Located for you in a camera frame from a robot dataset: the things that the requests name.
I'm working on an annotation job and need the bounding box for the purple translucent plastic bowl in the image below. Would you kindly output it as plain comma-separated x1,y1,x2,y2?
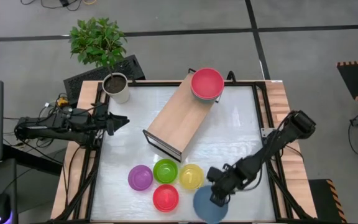
127,164,154,192

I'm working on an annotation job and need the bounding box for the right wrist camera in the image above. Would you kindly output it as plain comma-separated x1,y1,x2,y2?
206,167,219,183

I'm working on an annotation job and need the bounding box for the black perforated panel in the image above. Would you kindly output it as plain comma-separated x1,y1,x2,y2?
63,55,146,105

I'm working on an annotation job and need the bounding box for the pink plastic bowl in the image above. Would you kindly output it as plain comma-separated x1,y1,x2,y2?
190,67,225,98

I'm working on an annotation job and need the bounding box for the black computer mouse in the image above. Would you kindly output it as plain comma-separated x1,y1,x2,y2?
0,192,14,224

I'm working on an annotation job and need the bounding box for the wooden shelf black metal frame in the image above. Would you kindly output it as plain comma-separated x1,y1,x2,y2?
142,67,237,163

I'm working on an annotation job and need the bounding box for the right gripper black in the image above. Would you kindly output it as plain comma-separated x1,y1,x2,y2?
210,164,245,208

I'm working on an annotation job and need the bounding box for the red translucent plastic bowl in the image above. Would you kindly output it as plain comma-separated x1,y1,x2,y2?
152,184,180,213

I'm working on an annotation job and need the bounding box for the yellow translucent plastic bowl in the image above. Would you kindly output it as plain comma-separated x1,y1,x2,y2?
178,164,204,191

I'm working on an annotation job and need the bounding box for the black table frame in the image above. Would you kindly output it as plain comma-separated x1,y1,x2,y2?
50,79,318,224

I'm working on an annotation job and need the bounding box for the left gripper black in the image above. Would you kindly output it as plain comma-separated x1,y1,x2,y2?
99,107,130,137

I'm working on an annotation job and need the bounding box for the green potted plant white pot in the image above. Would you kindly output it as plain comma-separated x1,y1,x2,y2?
69,17,131,105

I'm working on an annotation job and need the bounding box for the light green translucent bowl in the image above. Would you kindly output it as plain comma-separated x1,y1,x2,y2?
152,158,179,184

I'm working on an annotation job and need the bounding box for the blue grey plastic bowl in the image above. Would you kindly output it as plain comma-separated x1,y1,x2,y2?
193,185,229,224

